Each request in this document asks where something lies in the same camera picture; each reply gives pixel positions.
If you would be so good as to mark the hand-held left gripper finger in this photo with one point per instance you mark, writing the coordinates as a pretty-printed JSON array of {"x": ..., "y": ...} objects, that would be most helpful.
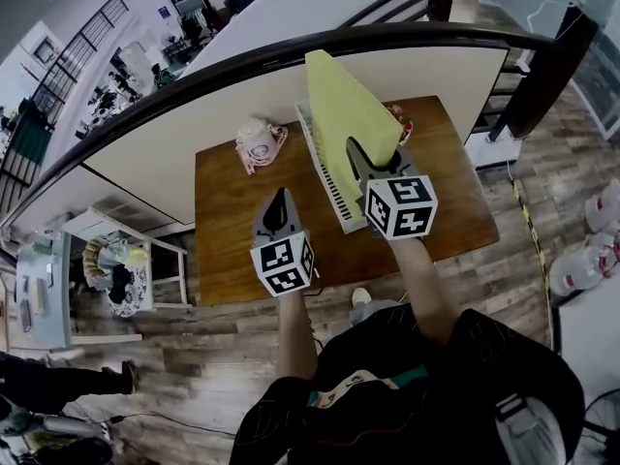
[
  {"x": 288, "y": 221},
  {"x": 266, "y": 221}
]

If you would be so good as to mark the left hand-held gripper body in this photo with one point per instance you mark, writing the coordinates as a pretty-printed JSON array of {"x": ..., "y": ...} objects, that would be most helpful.
[{"x": 286, "y": 264}]

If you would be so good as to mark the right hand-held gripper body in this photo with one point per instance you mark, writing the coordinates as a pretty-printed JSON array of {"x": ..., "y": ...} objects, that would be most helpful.
[{"x": 402, "y": 206}]

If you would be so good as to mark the white dish rack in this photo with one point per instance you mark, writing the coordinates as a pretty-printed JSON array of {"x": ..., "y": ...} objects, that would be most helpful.
[{"x": 334, "y": 196}]

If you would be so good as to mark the person's right forearm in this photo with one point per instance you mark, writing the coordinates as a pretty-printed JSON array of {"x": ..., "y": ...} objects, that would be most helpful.
[{"x": 424, "y": 288}]

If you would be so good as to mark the person's left forearm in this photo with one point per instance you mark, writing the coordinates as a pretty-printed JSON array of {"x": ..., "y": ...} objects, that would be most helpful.
[{"x": 295, "y": 337}]

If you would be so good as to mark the potted plant in white pot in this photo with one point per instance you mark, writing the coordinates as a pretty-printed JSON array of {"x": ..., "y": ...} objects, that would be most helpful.
[{"x": 406, "y": 131}]

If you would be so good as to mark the pink telephone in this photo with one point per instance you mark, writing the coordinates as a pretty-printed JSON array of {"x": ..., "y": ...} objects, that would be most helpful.
[{"x": 257, "y": 143}]

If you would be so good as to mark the person's white shoe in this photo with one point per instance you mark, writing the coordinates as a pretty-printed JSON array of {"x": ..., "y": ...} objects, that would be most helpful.
[{"x": 361, "y": 297}]

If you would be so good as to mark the white side shelf cart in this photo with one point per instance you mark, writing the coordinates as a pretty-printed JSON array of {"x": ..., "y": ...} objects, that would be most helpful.
[{"x": 164, "y": 259}]

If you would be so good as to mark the yellow black hazard tape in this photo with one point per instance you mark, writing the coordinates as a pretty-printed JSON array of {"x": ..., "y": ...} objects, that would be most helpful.
[{"x": 533, "y": 240}]

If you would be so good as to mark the black curved handrail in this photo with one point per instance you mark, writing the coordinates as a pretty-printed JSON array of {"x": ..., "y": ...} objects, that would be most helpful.
[{"x": 203, "y": 75}]

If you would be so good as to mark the pile of bags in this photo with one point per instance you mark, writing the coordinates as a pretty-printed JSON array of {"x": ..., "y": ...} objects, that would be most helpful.
[{"x": 116, "y": 274}]

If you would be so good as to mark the person's black shirt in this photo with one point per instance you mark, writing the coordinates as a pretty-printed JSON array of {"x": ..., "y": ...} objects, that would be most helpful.
[{"x": 387, "y": 405}]

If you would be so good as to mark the pale blue desk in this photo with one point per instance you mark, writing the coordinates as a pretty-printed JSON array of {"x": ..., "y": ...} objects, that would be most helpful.
[{"x": 53, "y": 303}]

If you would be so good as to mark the white board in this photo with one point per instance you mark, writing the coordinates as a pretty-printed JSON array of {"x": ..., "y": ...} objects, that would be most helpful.
[{"x": 591, "y": 337}]

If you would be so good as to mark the black metal balcony railing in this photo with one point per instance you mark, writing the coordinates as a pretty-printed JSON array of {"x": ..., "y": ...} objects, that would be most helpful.
[{"x": 77, "y": 51}]

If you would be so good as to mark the black standing fan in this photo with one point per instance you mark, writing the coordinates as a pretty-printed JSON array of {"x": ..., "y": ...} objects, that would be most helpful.
[{"x": 605, "y": 429}]

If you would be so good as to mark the dark wooden post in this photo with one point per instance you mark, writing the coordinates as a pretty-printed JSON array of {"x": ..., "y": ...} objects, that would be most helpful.
[{"x": 547, "y": 75}]

